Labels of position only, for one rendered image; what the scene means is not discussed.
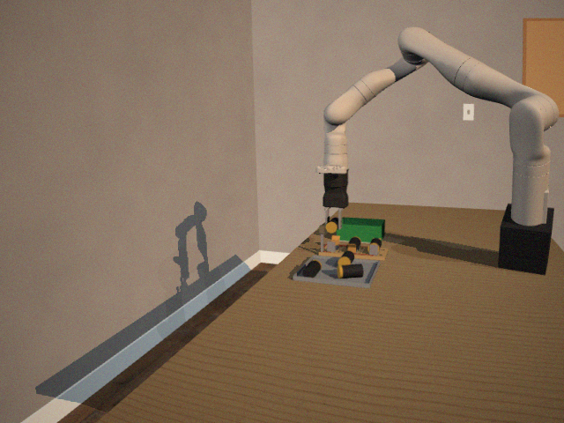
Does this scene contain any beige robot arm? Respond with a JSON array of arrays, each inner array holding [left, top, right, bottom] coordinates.
[[323, 27, 560, 226]]

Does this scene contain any green open-top box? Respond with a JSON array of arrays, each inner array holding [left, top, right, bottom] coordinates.
[[337, 217, 385, 243]]

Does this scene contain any black cylinder with yellow end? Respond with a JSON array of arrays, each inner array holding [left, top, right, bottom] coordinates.
[[326, 218, 338, 233], [338, 264, 363, 278], [302, 260, 322, 278], [338, 250, 354, 265], [348, 236, 361, 251], [370, 238, 382, 252]]

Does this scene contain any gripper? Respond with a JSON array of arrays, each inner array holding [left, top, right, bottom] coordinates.
[[315, 153, 349, 230]]

